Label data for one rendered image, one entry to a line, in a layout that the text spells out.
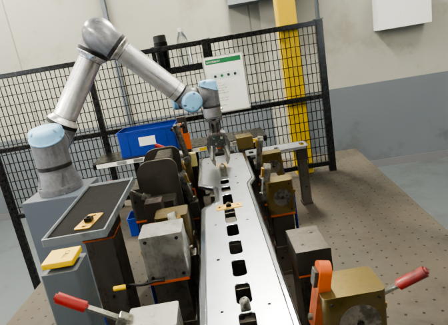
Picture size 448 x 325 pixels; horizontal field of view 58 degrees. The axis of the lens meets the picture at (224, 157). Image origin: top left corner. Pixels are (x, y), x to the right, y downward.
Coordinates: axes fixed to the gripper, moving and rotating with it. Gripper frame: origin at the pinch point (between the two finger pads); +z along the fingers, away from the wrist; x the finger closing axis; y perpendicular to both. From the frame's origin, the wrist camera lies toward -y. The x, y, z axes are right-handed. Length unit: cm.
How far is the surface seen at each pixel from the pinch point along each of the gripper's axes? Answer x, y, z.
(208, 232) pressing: -7, 63, 1
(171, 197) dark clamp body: -17, 51, -6
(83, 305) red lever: -28, 106, -10
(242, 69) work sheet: 20, -55, -33
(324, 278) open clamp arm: 14, 107, -8
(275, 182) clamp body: 16.2, 43.3, -2.8
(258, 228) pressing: 7, 65, 1
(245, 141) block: 13.1, -23.5, -1.0
